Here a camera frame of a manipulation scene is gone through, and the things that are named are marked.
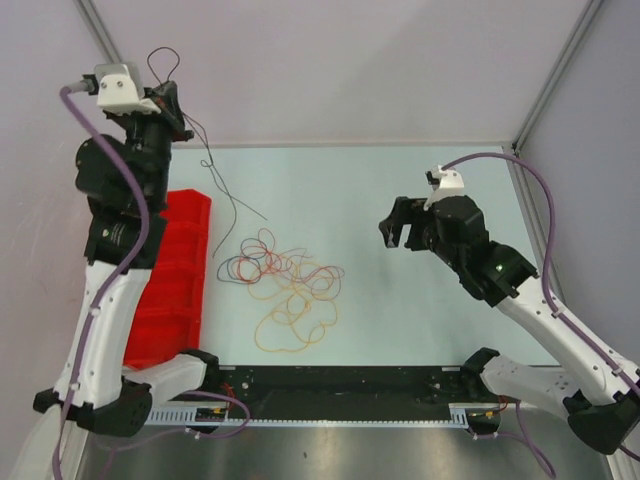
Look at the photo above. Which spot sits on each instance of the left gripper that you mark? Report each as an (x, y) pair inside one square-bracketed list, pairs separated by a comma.
[(170, 116)]

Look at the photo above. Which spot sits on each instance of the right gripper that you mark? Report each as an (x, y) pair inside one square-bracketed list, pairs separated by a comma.
[(405, 212)]

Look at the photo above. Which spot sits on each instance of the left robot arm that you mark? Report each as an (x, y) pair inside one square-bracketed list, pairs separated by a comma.
[(126, 185)]

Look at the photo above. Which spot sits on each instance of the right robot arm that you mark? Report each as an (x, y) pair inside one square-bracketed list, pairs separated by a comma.
[(600, 408)]

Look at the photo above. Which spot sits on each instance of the red plastic bin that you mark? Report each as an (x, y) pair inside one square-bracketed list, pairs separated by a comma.
[(168, 317)]

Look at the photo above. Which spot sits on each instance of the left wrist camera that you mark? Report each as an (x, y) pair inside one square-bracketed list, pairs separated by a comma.
[(119, 90)]

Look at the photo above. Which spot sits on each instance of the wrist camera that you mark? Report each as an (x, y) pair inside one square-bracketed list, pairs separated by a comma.
[(444, 184), (119, 90)]

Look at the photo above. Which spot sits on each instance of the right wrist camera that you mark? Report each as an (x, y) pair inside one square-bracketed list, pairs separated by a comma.
[(444, 184)]

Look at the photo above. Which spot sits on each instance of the slotted cable duct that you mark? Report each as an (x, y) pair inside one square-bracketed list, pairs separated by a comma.
[(453, 416)]

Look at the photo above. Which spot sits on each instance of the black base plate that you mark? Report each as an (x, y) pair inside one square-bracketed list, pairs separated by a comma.
[(349, 392)]

